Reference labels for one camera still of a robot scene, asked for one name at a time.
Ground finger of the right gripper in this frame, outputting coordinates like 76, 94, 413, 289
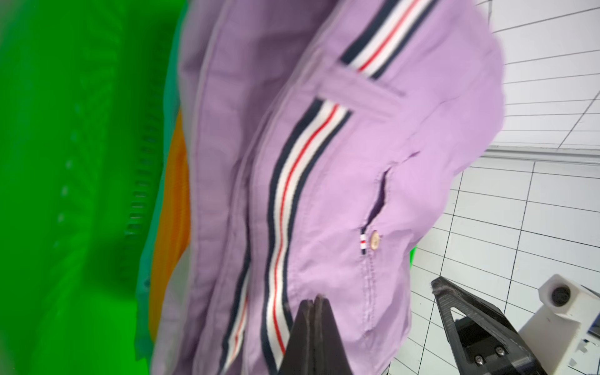
431, 277, 546, 375

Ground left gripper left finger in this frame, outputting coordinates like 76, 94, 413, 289
278, 300, 315, 375

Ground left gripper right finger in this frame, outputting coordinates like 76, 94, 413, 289
313, 295, 353, 375

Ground orange pants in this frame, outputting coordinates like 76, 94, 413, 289
148, 114, 191, 341

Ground purple pants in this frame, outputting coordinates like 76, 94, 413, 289
151, 1, 504, 374

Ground green plastic basket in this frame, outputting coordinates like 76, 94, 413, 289
1, 1, 184, 374

